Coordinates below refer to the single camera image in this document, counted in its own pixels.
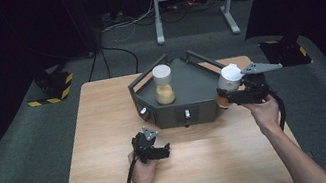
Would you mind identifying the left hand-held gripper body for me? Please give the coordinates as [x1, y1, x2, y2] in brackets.
[128, 124, 164, 165]

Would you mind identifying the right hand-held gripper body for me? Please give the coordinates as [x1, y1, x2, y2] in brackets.
[236, 56, 289, 108]

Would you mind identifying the white lid seasoning jar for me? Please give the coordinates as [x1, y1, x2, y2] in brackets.
[209, 61, 249, 110]

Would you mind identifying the dark grey corner rack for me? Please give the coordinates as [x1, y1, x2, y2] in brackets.
[122, 41, 246, 138]

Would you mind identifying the grey lid seasoning jar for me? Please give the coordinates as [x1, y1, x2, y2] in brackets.
[149, 62, 178, 108]

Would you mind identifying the person's left hand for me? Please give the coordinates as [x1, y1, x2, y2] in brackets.
[126, 146, 164, 183]

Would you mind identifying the person's right hand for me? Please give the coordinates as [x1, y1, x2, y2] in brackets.
[240, 92, 285, 140]

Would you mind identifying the yellow black floor block right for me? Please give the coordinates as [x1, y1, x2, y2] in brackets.
[257, 33, 313, 73]

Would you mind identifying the yellow black striped stand base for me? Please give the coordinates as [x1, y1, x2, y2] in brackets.
[22, 64, 79, 109]

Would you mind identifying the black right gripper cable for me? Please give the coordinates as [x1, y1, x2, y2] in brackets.
[267, 88, 290, 133]

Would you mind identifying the bundle of black cables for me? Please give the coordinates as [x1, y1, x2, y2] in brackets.
[130, 0, 226, 31]

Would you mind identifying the black floor cable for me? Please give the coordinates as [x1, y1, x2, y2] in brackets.
[81, 39, 142, 83]

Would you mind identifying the white floor cable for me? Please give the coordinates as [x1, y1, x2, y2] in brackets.
[95, 0, 163, 46]

